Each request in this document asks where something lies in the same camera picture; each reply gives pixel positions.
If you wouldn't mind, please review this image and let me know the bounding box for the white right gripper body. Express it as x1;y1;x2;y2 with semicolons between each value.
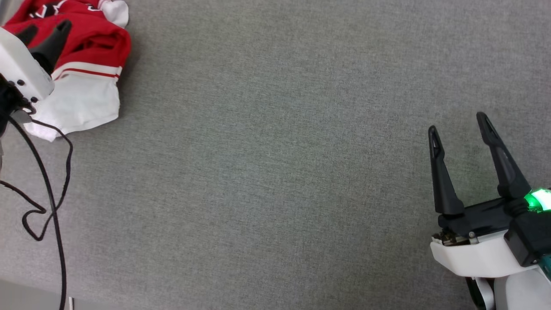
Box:
430;188;551;278

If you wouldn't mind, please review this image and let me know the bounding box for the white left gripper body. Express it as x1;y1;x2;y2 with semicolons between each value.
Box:
0;27;55;116

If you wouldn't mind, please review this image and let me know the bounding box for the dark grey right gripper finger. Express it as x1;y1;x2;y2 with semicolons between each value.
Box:
428;126;465;215
476;112;532;199

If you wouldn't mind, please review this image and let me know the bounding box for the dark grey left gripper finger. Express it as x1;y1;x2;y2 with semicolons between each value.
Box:
15;25;38;46
30;19;72;74

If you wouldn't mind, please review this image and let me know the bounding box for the red and white basketball jersey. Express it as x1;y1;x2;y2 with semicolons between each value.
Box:
2;0;132;142

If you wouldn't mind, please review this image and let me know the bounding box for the grey fabric sofa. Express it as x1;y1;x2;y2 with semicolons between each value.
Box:
0;0;551;310

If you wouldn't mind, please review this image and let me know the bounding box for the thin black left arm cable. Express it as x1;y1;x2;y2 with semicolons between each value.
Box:
0;120;74;242

